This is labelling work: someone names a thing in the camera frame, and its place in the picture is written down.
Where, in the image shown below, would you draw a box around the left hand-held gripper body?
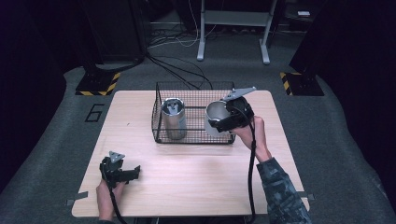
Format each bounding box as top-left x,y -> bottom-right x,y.
99,150 -> 132,189

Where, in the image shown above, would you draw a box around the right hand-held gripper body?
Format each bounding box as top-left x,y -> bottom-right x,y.
214,86 -> 257,132

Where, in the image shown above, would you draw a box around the black wire basket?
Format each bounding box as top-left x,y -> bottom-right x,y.
151,81 -> 236,145

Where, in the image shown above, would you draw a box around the stainless steel cup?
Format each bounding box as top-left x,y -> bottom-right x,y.
161,97 -> 188,141

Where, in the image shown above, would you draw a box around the person's right hand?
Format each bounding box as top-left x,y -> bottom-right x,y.
230,115 -> 273,163

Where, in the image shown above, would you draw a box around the person's left hand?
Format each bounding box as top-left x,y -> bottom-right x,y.
95,178 -> 127,222

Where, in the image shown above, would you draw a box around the black stand yellow striped base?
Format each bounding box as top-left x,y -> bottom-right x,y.
279,71 -> 325,97
75,70 -> 121,97

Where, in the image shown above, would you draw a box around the left hand-held gripper black cable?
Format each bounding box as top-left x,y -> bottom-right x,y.
107,186 -> 129,224

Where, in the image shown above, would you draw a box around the hand-held gripper black cable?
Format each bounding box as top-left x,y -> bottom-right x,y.
107,186 -> 129,224
246,122 -> 258,224

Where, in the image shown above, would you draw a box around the right hand-held gripper black cable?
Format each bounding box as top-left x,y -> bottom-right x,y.
246,122 -> 258,224

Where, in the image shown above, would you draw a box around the black floor cables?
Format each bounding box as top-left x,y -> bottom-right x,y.
144,50 -> 215,91

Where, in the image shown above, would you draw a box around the white floor cables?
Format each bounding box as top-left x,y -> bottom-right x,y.
148,0 -> 219,49

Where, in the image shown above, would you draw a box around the white metal stand frame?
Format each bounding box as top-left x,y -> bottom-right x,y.
196,0 -> 278,65

